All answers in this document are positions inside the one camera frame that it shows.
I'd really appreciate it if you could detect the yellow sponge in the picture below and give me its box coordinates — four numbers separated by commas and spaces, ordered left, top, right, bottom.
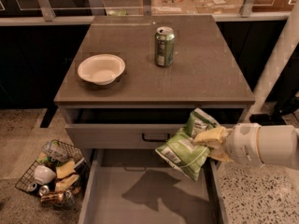
56, 160, 75, 179
55, 174, 79, 192

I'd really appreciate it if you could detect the silver can left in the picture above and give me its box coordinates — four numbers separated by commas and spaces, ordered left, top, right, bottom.
26, 182, 38, 193

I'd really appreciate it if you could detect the grey middle drawer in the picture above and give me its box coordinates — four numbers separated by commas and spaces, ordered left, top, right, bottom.
78, 149, 228, 224

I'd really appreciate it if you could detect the silver can middle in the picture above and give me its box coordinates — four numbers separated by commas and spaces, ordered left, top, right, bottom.
38, 185, 50, 196

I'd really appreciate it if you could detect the yellow sponge lower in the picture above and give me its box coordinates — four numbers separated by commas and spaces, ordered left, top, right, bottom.
55, 174, 79, 192

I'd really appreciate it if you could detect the grey drawer cabinet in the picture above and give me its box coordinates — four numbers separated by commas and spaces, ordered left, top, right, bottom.
53, 14, 257, 224

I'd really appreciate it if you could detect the white ceramic bowl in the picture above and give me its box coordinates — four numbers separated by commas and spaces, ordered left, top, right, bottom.
34, 165, 56, 185

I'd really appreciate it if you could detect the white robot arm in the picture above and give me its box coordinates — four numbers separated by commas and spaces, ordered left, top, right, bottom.
193, 1, 299, 169

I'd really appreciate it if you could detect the green chip bag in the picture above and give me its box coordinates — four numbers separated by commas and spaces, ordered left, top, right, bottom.
155, 108, 220, 181

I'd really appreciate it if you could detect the grey drawer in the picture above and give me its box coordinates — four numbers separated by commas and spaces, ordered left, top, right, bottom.
61, 105, 250, 151
78, 149, 228, 224

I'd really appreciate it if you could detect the brown shiny can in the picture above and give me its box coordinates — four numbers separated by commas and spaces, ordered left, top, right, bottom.
40, 192, 64, 205

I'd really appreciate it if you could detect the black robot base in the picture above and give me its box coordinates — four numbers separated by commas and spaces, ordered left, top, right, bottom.
249, 94, 299, 125

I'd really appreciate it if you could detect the black drawer handle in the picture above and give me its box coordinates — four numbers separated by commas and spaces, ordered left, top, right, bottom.
141, 133, 170, 143

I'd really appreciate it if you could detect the yellow sponge upper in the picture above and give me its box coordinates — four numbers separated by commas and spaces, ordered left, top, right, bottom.
56, 160, 75, 179

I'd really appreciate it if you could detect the clear plastic bottle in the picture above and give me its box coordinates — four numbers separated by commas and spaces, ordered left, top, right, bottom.
42, 140, 68, 162

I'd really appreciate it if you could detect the green soda can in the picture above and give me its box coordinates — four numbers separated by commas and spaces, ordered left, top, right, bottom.
155, 26, 175, 67

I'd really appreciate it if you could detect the white paper bowl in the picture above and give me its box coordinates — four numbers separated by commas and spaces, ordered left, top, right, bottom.
78, 54, 125, 85

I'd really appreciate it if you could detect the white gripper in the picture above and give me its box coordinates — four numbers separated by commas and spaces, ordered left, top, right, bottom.
193, 123, 263, 167

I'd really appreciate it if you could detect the grey top drawer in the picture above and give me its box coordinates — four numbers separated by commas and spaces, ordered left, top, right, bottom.
61, 105, 250, 151

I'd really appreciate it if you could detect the black wire basket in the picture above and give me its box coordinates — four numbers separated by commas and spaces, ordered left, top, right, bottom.
15, 140, 90, 208

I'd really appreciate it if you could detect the silver can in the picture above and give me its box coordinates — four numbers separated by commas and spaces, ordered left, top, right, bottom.
38, 185, 50, 196
26, 182, 38, 193

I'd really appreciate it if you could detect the cardboard box left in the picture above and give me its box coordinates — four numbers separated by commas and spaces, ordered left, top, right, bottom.
151, 0, 197, 14

